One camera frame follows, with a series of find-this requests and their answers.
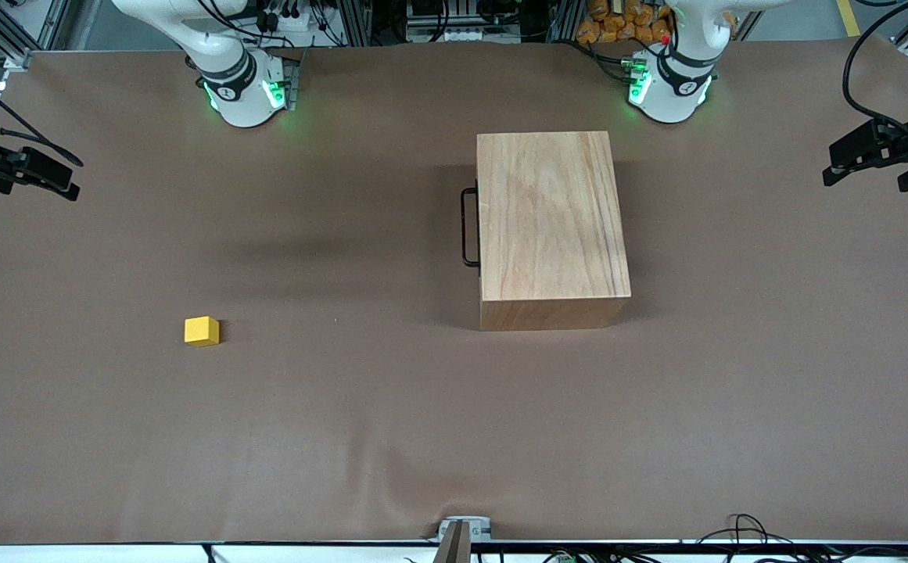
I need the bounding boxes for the yellow cube block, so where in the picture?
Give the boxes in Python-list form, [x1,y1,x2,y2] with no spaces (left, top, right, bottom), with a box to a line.
[184,316,221,347]

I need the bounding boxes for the black wire drawer handle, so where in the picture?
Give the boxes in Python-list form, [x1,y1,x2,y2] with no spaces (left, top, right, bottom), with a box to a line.
[461,181,481,269]

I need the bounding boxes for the wooden drawer cabinet box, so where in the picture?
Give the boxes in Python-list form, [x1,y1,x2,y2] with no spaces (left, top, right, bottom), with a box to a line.
[476,131,632,332]

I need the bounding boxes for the orange packets pile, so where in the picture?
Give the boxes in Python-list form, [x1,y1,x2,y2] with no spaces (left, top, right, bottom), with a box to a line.
[576,0,678,46]

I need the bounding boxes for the brown table mat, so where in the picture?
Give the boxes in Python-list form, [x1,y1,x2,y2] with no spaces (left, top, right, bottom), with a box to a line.
[0,41,908,547]

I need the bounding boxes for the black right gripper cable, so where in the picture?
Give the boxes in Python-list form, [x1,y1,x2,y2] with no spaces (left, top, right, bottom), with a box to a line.
[0,66,84,168]

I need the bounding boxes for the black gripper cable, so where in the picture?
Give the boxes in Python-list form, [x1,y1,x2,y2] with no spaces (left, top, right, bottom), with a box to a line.
[0,66,84,168]
[842,0,908,132]

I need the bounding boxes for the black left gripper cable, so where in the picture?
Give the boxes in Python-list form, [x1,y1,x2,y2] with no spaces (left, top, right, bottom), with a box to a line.
[842,0,908,132]

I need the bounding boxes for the black cable loops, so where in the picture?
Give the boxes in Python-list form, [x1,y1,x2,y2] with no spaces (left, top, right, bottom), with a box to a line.
[694,513,908,563]

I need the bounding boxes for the equipment rack with cables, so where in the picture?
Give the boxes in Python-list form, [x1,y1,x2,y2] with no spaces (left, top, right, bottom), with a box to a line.
[249,0,580,48]

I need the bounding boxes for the grey clamp bracket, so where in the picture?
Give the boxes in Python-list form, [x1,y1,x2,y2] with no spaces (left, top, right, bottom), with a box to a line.
[437,516,493,543]

